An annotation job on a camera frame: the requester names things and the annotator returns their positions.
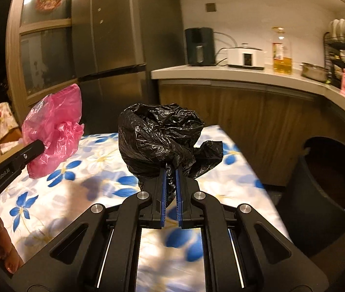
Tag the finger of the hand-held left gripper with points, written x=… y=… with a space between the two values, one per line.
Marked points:
x=29 y=153

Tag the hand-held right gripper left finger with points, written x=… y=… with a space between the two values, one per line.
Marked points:
x=163 y=194

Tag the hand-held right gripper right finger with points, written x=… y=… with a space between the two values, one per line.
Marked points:
x=178 y=194

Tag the pink plastic bag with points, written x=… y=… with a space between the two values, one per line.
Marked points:
x=56 y=121

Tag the black plastic bag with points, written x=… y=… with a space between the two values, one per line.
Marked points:
x=157 y=133

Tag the black trash bin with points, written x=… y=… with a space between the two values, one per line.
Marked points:
x=312 y=219

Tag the pale pink cloth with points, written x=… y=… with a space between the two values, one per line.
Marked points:
x=9 y=146

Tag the blue floral blanket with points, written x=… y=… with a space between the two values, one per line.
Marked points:
x=99 y=158

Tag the kitchen counter with wooden cabinets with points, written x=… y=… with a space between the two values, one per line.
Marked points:
x=221 y=112

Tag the wooden framed glass door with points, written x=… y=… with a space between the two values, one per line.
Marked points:
x=46 y=24

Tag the dark steel refrigerator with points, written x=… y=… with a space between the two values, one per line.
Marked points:
x=114 y=36

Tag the black air fryer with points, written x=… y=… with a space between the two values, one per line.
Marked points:
x=199 y=47

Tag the white electric cooker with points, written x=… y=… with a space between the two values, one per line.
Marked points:
x=245 y=57

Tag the cooking oil bottle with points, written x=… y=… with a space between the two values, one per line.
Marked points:
x=281 y=54

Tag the steel pot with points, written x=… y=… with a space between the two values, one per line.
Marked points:
x=314 y=71

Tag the black dish rack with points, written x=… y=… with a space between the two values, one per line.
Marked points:
x=330 y=54

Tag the row of white plates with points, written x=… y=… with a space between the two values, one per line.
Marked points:
x=342 y=27

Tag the brown wall socket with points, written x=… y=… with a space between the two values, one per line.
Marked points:
x=210 y=7

